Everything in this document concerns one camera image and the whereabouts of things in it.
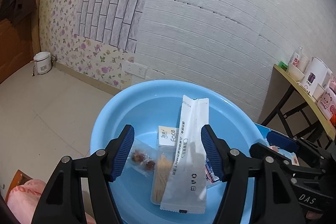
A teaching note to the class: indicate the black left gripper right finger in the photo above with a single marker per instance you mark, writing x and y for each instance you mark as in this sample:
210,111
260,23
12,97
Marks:
273,199

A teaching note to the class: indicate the blue red sachet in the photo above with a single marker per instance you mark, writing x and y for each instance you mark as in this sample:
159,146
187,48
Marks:
211,178

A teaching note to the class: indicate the long white wrapper packet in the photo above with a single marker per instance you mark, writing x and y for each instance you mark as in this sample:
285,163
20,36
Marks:
185,190

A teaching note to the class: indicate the toothpick clear bag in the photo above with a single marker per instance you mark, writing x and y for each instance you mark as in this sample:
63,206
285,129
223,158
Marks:
164,162

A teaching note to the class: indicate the white and beige tissue pack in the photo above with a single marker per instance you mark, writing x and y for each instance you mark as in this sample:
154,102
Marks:
167,136

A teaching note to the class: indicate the person's hand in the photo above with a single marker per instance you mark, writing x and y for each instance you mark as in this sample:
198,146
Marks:
313,216

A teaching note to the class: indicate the scenic picture table mat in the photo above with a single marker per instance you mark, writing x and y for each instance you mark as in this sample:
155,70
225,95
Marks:
279,143

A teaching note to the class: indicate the pink cloth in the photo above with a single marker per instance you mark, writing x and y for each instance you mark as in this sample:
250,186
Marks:
23,199

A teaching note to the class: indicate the red plastic bag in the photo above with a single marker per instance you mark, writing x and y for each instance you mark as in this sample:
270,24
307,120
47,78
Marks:
333,120

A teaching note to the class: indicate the wooden side table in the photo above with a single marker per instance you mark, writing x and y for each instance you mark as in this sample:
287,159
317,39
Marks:
319,130

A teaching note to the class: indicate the pink cartoon rice cooker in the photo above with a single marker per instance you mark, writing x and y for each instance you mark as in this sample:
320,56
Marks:
327,100

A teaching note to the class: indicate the white cylindrical container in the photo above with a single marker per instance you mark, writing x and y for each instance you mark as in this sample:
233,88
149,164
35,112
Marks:
315,74

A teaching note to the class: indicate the white bowl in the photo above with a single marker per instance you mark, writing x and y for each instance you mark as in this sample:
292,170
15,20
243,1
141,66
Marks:
295,73

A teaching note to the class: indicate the small green box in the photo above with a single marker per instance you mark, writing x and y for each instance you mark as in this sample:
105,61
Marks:
283,66

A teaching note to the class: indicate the red label white bottle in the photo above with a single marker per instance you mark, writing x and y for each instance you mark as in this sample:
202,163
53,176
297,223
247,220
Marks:
296,56

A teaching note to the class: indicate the small white trash bin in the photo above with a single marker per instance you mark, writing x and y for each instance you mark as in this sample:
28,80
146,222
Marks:
43,62

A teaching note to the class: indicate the wooden door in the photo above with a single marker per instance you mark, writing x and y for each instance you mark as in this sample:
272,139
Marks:
19,34

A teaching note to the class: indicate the white wall socket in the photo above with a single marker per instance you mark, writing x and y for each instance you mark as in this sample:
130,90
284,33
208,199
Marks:
134,69

